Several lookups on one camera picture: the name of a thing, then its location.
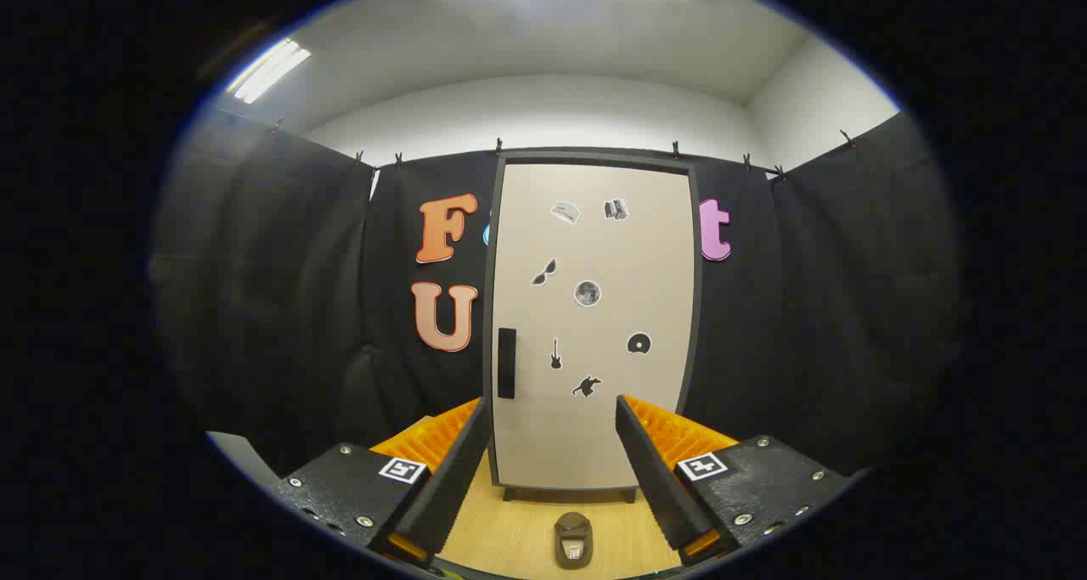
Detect black door handle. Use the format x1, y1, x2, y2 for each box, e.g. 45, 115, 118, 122
498, 328, 516, 400

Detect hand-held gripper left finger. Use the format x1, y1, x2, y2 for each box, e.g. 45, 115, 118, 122
270, 396, 492, 564

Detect brown fuzzy shoe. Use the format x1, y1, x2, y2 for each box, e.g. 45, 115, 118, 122
554, 512, 594, 571

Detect dark grey shoe cabinet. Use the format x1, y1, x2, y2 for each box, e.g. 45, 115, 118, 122
482, 149, 706, 503

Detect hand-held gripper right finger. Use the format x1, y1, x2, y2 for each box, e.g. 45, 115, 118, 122
615, 393, 869, 566

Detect grey flat panel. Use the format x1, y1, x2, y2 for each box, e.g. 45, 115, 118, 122
206, 431, 281, 483

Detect black backdrop cloth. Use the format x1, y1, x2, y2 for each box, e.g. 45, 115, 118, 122
151, 109, 960, 479

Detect narrow ceiling light panel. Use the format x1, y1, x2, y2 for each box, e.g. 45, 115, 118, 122
225, 38, 312, 105

